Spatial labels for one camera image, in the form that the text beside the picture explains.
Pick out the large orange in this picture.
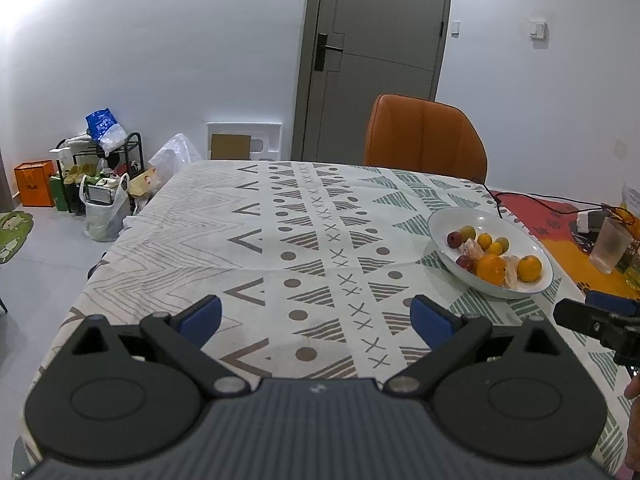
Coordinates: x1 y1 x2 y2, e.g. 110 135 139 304
475 254 506 286

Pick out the small red apple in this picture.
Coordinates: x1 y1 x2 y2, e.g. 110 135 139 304
446 231 463 249
456 255 477 274

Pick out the small orange kumquat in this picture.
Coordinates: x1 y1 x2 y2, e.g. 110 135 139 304
486 240 503 256
477 233 492 250

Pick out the person's right hand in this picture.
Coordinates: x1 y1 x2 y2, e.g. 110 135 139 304
624 375 640 472

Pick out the frosted plastic cup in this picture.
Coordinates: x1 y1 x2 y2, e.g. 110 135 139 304
589 217 634 274

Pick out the white power adapter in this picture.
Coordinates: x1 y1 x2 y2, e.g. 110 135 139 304
575 209 608 234

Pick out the yellow snack bag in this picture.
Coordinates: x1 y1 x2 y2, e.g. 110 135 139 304
620 182 640 240

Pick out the orange in plate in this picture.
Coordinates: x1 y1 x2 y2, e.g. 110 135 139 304
516 255 544 283

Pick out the green round fruit left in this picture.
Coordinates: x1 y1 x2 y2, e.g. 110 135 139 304
459 226 476 242

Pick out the green round fruit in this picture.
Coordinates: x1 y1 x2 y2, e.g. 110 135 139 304
496 236 510 252
459 226 476 242

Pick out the green round fruit right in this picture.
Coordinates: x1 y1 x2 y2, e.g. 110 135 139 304
496 236 510 252

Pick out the red orange mat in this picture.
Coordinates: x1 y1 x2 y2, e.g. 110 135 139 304
491 190 639 299

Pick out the white ceramic plate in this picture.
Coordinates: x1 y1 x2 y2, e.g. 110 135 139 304
427 208 553 299

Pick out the white shopping bag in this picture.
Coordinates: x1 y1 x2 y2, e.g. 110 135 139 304
79 174 131 243

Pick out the patterned white tablecloth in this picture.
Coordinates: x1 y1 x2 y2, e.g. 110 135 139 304
24 162 630 479

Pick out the green box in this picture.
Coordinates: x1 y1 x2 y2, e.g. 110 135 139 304
50 174 68 211

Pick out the clear white plastic bag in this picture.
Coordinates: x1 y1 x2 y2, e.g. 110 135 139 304
149 133 203 184

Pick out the brown cardboard piece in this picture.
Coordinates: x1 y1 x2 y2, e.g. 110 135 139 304
209 133 252 160

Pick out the green patterned rug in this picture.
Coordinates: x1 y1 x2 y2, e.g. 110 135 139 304
0 210 34 264

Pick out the black metal rack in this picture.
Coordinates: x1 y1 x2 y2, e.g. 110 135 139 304
49 132 145 214

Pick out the orange leather chair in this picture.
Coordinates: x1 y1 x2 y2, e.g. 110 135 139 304
363 94 488 183

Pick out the white foam packaging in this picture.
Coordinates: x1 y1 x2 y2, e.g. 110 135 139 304
207 122 282 162

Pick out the orange gift box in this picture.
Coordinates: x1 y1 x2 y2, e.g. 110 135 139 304
14 160 54 207

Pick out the blue white plastic bag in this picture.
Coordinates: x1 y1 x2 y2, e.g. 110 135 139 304
86 108 128 156

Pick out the black cable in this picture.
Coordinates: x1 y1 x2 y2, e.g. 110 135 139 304
470 176 616 221

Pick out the wall light switch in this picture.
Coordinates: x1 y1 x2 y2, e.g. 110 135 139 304
528 20 548 42

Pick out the small wall switch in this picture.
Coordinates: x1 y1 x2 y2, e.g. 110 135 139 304
449 21 461 38

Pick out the grey door with handle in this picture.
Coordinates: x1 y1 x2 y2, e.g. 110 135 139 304
291 0 450 164

